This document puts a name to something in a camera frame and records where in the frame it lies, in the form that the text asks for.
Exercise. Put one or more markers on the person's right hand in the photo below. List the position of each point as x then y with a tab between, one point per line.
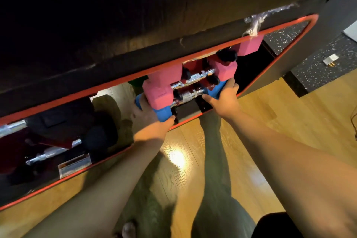
227	105

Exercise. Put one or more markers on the person's left hand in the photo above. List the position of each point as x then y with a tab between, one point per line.
147	129

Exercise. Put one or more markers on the person's left thumb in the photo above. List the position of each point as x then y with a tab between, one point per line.
170	121

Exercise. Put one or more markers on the person's right thumb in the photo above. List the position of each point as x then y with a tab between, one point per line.
210	99

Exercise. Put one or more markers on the person's right forearm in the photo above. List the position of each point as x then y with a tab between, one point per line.
292	168

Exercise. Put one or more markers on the person's left forearm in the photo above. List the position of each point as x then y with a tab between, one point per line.
111	193

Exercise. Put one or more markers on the red dumbbell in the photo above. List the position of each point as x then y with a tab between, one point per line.
195	67

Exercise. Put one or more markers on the person's grey trousers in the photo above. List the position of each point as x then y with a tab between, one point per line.
217	176

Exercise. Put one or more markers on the large black dumbbell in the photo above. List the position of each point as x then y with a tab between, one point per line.
97	134

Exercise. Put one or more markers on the torn clear tape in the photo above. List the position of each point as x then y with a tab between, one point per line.
255	24

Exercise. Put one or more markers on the clear label holder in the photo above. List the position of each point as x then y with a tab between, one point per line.
74	165

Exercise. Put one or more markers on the black speckled rubber mat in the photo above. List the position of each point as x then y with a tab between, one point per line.
320	76

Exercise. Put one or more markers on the black rack with red trim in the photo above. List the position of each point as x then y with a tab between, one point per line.
111	23

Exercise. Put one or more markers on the person's foot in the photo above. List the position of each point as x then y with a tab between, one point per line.
128	230

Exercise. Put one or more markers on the small white metal clip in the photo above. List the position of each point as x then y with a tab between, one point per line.
331	60

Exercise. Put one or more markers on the person's black shirt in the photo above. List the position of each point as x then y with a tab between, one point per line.
276	226

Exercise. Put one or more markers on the white paper sheet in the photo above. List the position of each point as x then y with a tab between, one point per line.
351	32

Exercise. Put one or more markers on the chrome dumbbell bar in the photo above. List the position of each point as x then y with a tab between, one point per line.
12	128

